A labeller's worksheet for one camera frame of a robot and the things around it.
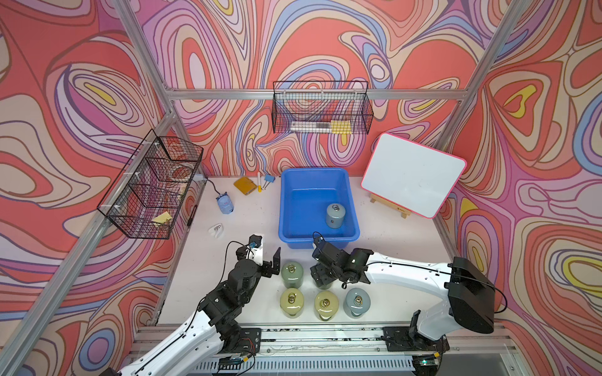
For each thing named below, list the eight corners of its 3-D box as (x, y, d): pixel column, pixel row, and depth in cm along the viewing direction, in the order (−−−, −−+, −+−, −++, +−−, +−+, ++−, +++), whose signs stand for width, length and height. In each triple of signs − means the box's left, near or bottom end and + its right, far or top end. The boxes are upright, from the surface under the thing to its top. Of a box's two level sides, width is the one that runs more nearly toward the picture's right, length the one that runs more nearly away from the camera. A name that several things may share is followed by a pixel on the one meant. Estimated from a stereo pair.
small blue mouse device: (225, 216, 107) (219, 204, 100) (220, 209, 109) (214, 197, 102) (235, 210, 109) (231, 198, 102) (230, 203, 112) (225, 191, 105)
